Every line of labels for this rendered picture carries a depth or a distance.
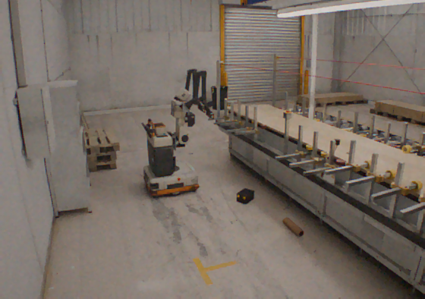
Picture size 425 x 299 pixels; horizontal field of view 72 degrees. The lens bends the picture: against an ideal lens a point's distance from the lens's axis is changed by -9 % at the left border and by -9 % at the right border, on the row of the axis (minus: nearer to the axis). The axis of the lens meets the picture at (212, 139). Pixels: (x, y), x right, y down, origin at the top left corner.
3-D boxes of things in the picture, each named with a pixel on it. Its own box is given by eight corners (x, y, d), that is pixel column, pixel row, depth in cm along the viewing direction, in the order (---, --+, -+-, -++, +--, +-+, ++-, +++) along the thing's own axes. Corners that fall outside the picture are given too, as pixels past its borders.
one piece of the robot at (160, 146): (155, 186, 416) (151, 124, 393) (148, 171, 465) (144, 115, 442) (180, 182, 427) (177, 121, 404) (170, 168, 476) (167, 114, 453)
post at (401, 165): (391, 221, 225) (401, 162, 212) (387, 219, 229) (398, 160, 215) (394, 220, 227) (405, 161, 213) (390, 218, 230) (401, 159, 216)
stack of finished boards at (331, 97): (363, 99, 1104) (363, 95, 1099) (311, 103, 1016) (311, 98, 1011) (347, 96, 1172) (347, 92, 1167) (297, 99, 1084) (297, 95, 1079)
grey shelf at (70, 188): (55, 218, 366) (33, 89, 322) (61, 188, 446) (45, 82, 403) (92, 212, 381) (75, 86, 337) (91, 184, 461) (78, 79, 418)
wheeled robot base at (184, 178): (151, 198, 413) (149, 180, 406) (143, 180, 470) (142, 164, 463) (199, 190, 436) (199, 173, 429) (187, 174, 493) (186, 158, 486)
